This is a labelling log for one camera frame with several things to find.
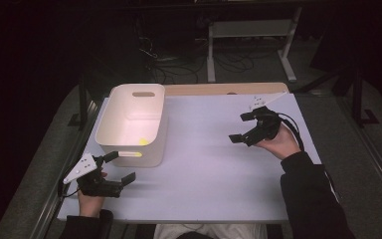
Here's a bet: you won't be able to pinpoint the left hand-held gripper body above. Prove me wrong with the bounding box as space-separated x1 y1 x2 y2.
63 152 124 199

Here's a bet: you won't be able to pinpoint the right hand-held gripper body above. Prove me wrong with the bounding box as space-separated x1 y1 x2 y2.
245 91 288 147

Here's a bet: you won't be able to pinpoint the white plastic bin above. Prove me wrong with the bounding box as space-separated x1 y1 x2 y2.
95 83 169 168

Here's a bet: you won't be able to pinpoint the person's left hand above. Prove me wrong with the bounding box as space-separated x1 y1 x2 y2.
78 193 106 219

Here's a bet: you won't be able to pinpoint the person's right hand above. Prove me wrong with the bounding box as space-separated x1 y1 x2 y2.
255 124 302 161

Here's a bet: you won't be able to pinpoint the wooden table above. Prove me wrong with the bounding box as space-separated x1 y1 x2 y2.
163 82 290 98

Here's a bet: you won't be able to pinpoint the black metal stand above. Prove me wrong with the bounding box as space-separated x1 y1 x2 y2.
67 73 97 131
329 58 381 129

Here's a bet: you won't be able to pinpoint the white metal stand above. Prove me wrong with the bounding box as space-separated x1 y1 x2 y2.
206 6 303 84

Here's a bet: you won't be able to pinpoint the person's legs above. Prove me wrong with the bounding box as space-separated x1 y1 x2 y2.
152 222 269 239

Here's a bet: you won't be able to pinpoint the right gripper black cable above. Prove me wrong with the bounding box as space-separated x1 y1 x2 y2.
276 112 306 152

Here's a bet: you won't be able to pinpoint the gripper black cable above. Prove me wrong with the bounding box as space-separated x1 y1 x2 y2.
57 180 82 201
276 112 306 152

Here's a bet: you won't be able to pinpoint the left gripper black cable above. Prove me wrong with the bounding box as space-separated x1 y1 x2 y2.
57 180 82 201

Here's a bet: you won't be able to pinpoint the metal rail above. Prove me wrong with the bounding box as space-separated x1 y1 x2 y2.
29 96 102 239
336 96 382 211

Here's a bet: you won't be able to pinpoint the black floor cable bundle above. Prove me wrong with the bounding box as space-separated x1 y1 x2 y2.
133 14 282 86

